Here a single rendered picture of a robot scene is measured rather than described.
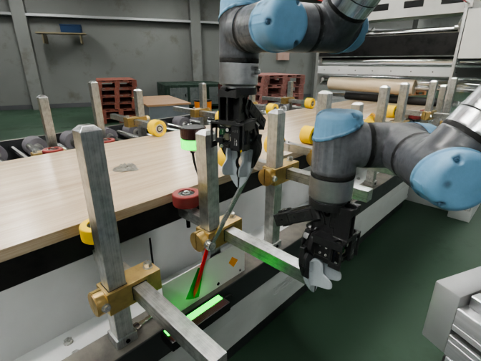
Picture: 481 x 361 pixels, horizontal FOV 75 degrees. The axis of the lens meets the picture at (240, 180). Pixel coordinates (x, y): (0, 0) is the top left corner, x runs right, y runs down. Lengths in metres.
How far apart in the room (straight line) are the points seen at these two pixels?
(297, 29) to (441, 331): 0.45
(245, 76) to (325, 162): 0.22
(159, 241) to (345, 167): 0.62
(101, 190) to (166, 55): 10.10
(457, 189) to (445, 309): 0.15
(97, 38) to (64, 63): 1.15
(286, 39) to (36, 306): 0.78
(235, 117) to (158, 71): 10.00
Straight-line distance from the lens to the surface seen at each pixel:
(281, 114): 0.87
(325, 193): 0.54
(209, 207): 0.74
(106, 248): 0.63
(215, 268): 0.83
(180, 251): 1.04
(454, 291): 0.48
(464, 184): 0.43
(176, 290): 0.77
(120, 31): 10.54
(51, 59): 10.61
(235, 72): 0.60
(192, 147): 0.72
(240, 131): 0.60
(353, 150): 0.52
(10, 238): 0.84
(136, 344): 0.77
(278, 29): 0.49
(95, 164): 0.57
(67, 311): 0.94
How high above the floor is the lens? 1.25
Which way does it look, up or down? 21 degrees down
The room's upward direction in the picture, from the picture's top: straight up
